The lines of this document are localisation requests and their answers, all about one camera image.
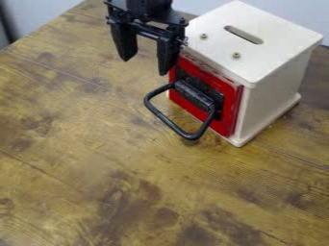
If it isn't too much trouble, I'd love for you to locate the black metal drawer handle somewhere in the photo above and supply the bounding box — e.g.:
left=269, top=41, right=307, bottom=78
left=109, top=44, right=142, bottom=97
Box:
left=144, top=79, right=224, bottom=141

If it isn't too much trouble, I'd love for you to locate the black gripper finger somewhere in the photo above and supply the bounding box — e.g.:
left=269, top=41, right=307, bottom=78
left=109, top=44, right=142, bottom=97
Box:
left=156, top=36, right=180, bottom=76
left=111, top=23, right=138, bottom=62

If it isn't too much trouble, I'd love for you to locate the red wooden drawer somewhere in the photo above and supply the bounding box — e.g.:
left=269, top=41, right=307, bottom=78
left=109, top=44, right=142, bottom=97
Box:
left=170, top=56, right=244, bottom=137

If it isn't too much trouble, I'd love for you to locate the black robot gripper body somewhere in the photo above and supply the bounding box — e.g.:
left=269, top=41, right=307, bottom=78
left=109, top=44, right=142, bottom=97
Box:
left=104, top=0, right=187, bottom=40

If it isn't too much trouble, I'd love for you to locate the white wooden box cabinet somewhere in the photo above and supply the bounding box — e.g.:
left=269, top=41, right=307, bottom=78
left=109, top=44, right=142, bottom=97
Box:
left=183, top=1, right=322, bottom=147

